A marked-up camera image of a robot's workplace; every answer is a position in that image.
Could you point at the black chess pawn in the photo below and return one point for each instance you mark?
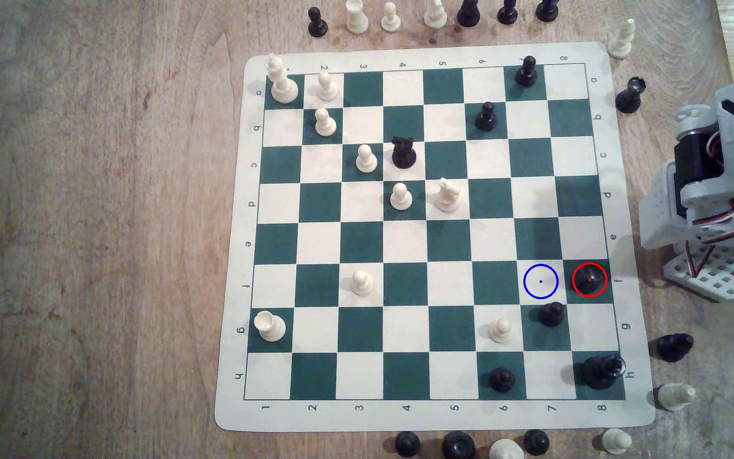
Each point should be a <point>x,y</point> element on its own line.
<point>552,314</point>
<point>485,118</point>
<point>502,380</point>
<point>526,73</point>
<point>407,444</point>
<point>589,284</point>
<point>317,24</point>
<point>536,442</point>

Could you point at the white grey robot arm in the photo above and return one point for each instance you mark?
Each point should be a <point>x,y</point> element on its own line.
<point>666,204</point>

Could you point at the green white chess board mat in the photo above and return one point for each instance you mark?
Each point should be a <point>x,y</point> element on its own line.
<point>405,242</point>

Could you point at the white chess pawn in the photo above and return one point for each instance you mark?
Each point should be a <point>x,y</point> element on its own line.
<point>390,20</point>
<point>361,284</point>
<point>501,331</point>
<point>325,124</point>
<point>615,441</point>
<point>401,198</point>
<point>366,160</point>
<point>327,88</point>

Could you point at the black chess rook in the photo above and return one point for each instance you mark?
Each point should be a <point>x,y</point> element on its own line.
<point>403,154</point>

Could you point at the white chess knight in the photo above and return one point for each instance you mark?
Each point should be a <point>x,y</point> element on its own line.
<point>448,197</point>

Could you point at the white chess rook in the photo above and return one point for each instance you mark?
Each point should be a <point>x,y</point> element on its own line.
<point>271,327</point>
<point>357,19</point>

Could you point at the white chess king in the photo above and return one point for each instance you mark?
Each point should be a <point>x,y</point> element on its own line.
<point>283,86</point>

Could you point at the white chess piece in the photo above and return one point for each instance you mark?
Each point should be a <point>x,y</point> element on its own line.
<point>434,15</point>
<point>506,451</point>

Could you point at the black chess piece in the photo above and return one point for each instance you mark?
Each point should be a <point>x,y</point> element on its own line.
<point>507,13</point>
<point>468,14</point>
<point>458,446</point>
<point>546,10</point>

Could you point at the black chess king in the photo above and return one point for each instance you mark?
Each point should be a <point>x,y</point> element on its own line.
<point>601,372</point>

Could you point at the black chess bishop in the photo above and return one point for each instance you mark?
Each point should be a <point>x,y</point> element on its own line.
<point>629,97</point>

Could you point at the white chess bishop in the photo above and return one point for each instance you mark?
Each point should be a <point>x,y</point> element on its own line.
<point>674,396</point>
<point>622,41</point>

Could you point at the black chess knight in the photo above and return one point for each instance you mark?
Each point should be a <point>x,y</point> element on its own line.
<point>674,347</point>

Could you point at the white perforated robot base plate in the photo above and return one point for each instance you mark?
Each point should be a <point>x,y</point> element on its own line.
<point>717,277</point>

